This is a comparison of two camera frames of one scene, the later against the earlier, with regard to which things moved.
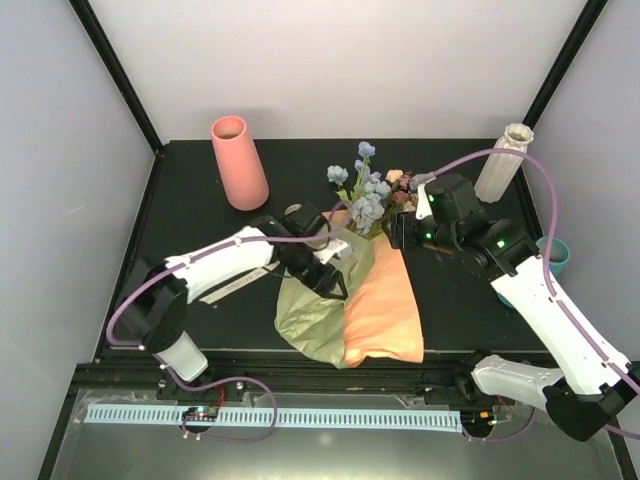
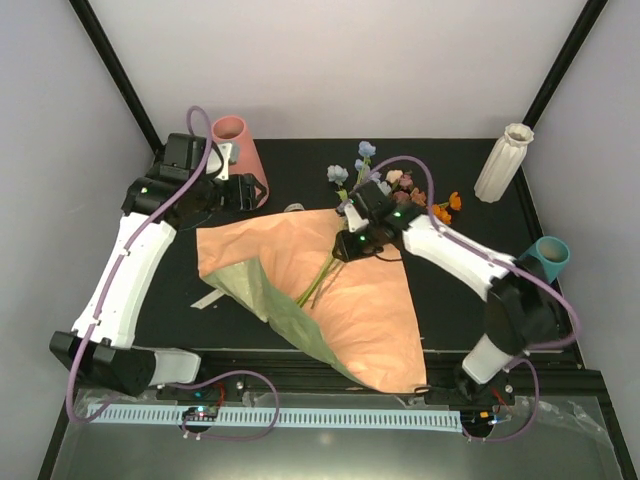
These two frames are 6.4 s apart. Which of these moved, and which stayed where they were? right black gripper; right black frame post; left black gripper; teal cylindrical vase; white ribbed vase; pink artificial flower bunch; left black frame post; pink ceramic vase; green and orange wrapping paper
Moved: green and orange wrapping paper; left black gripper; right black gripper
Stayed: white ribbed vase; pink ceramic vase; pink artificial flower bunch; teal cylindrical vase; right black frame post; left black frame post
